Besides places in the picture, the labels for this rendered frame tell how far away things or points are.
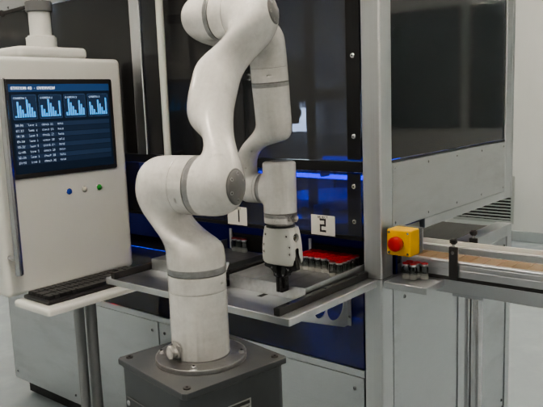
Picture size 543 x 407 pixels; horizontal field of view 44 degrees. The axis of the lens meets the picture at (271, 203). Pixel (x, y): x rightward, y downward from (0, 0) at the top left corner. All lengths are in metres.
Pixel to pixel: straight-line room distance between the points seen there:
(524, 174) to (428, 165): 4.50
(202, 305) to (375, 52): 0.85
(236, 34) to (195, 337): 0.62
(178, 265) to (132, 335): 1.41
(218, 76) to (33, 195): 1.04
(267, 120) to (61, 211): 0.96
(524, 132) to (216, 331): 5.39
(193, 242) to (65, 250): 1.07
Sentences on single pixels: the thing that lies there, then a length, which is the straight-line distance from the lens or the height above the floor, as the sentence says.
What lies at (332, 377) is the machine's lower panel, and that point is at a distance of 2.09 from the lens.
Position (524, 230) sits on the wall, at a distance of 6.64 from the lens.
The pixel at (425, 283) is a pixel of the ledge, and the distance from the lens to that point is 1.87.
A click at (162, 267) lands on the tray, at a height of 0.89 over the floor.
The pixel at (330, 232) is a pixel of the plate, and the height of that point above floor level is 1.00.
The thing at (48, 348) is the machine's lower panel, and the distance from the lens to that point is 3.27.
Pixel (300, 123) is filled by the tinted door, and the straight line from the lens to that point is 1.98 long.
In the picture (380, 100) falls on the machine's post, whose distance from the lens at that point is 1.82.
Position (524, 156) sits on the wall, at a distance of 6.55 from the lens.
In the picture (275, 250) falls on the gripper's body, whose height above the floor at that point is 1.01.
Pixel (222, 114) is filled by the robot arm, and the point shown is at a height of 1.36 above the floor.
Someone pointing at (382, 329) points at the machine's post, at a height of 0.74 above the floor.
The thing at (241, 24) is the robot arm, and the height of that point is 1.54.
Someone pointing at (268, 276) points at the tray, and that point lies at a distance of 1.95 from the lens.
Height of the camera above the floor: 1.39
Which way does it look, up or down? 9 degrees down
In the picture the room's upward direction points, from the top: 2 degrees counter-clockwise
